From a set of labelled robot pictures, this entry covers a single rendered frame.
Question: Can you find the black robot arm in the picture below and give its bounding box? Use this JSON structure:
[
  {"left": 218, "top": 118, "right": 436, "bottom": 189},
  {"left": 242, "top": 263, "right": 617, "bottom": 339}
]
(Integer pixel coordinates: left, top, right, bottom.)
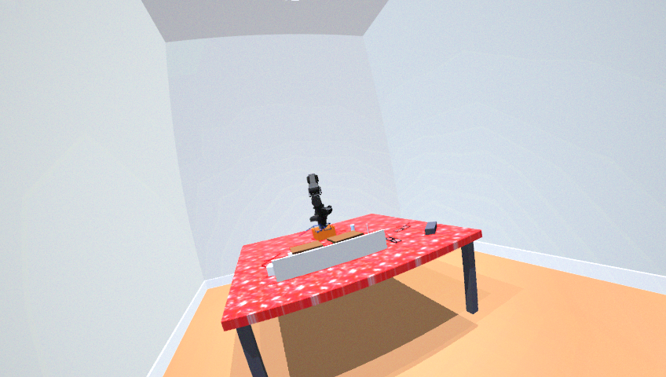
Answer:
[{"left": 306, "top": 174, "right": 333, "bottom": 214}]

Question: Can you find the white flat rectangular panel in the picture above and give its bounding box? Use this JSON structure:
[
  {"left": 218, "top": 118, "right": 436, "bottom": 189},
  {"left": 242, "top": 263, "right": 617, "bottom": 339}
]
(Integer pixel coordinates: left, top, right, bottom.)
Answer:
[{"left": 271, "top": 229, "right": 388, "bottom": 283}]

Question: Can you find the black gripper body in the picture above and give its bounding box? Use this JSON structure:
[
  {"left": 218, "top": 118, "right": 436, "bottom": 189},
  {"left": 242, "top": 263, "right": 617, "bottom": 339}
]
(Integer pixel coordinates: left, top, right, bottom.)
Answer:
[{"left": 309, "top": 203, "right": 326, "bottom": 222}]

